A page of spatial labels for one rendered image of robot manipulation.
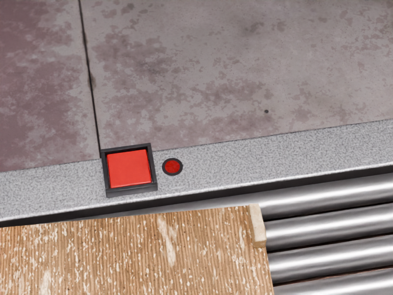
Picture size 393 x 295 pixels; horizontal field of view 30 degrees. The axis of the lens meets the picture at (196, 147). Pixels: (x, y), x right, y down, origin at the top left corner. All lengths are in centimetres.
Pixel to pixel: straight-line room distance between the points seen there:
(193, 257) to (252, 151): 21
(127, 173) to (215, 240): 17
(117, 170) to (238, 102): 128
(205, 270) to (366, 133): 35
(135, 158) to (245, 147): 17
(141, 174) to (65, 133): 121
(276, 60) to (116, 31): 55
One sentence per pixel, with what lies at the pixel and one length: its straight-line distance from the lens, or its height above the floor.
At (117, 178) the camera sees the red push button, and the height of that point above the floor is 93.
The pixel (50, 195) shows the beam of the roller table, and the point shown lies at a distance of 109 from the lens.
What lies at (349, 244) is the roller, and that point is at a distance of 106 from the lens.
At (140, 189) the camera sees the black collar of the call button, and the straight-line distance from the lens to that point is 107.
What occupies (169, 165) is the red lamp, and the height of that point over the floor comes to 92.
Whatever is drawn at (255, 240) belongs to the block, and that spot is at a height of 96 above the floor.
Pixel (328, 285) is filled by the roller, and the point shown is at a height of 92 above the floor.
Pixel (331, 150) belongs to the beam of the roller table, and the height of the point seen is 92.
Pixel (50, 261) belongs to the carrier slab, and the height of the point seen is 94.
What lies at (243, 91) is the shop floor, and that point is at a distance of 235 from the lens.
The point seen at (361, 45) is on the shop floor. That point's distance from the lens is 254.
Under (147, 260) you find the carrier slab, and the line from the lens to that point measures 101.
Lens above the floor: 185
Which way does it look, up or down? 56 degrees down
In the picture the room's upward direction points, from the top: 2 degrees clockwise
